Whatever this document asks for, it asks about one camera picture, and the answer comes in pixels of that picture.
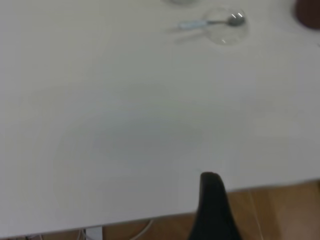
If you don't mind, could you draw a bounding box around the clear double-walled glass jar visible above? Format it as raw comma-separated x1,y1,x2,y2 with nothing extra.
162,0,201,6

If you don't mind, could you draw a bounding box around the white curved cable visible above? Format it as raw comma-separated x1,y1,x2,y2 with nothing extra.
128,219,155,240

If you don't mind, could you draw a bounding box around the red mug white inside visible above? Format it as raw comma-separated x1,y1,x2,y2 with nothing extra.
292,0,320,30

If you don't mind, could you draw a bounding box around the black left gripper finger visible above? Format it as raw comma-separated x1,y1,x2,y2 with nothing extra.
187,171,245,240

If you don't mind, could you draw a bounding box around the clear glass lid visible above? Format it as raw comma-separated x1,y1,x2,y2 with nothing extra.
201,7,251,47

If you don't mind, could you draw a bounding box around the white table leg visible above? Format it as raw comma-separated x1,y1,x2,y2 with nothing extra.
84,225,104,240

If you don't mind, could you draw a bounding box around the metal spoon light blue handle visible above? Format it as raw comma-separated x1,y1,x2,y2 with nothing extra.
177,12,246,31

